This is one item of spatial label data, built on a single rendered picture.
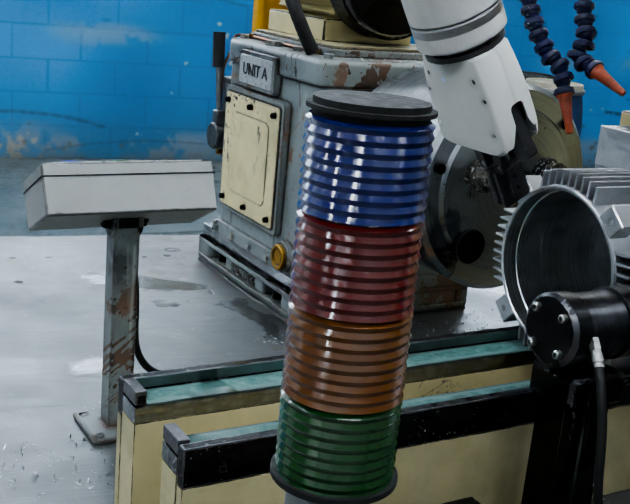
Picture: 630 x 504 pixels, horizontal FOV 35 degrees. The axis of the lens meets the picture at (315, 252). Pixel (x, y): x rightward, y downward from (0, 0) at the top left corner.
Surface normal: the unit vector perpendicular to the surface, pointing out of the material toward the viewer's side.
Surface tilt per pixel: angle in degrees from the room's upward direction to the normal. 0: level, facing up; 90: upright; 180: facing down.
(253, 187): 90
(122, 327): 90
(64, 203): 64
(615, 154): 90
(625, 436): 90
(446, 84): 118
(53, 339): 0
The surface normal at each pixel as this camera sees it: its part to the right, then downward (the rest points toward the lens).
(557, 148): 0.49, 0.28
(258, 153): -0.87, 0.06
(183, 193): 0.48, -0.18
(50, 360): 0.09, -0.96
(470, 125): -0.80, 0.51
